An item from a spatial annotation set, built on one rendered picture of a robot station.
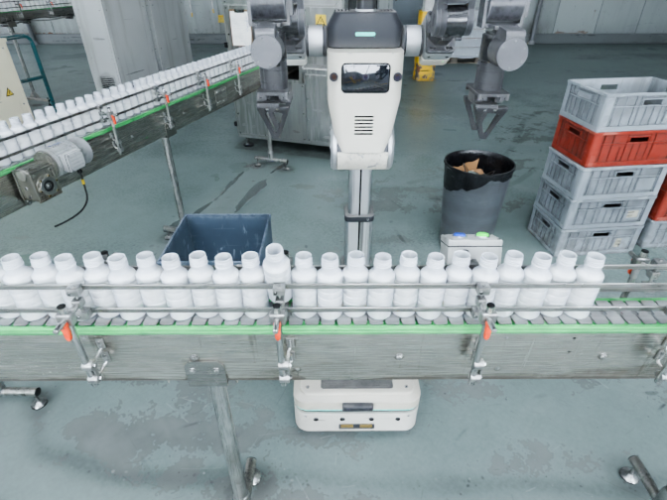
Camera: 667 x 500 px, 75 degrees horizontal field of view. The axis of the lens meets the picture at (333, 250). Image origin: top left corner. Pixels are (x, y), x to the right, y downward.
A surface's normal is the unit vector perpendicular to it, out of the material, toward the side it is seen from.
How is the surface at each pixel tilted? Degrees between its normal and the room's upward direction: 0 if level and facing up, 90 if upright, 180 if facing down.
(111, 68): 90
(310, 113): 90
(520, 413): 0
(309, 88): 90
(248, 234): 90
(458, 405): 0
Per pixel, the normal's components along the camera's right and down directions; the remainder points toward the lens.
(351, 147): 0.00, 0.55
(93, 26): -0.30, 0.52
